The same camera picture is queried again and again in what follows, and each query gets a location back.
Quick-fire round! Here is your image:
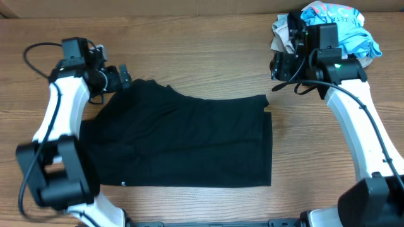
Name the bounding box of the black t-shirt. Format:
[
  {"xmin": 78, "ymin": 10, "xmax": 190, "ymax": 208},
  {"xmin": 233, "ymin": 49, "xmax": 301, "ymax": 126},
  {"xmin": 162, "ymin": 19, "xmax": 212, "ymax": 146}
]
[{"xmin": 80, "ymin": 79, "xmax": 273, "ymax": 188}]

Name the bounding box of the light blue printed shirt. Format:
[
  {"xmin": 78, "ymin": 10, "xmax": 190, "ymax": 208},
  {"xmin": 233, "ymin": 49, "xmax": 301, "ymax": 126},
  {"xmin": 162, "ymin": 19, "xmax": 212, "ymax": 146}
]
[{"xmin": 300, "ymin": 1, "xmax": 382, "ymax": 59}]

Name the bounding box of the black garment in pile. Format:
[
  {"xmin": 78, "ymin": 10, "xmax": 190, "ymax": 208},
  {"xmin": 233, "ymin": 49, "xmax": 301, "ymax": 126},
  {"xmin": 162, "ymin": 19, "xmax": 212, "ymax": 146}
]
[{"xmin": 287, "ymin": 11, "xmax": 306, "ymax": 30}]

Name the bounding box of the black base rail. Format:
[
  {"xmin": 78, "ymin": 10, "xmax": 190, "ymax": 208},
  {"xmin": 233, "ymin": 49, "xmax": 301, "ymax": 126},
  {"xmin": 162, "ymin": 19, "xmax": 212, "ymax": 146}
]
[{"xmin": 131, "ymin": 218, "xmax": 300, "ymax": 227}]

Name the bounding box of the beige garment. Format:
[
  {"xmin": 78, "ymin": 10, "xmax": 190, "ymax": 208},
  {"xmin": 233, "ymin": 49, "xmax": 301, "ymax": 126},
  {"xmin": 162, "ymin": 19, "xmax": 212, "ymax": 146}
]
[{"xmin": 271, "ymin": 15, "xmax": 295, "ymax": 54}]

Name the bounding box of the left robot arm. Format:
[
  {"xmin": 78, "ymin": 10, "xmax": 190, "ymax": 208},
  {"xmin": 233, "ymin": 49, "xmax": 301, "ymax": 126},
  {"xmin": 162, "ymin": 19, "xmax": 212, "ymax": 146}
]
[{"xmin": 16, "ymin": 59, "xmax": 133, "ymax": 226}]

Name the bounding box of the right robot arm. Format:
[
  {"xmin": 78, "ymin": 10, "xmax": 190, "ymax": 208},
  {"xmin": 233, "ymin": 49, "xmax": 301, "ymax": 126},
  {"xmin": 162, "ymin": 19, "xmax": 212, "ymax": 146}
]
[{"xmin": 270, "ymin": 49, "xmax": 403, "ymax": 226}]

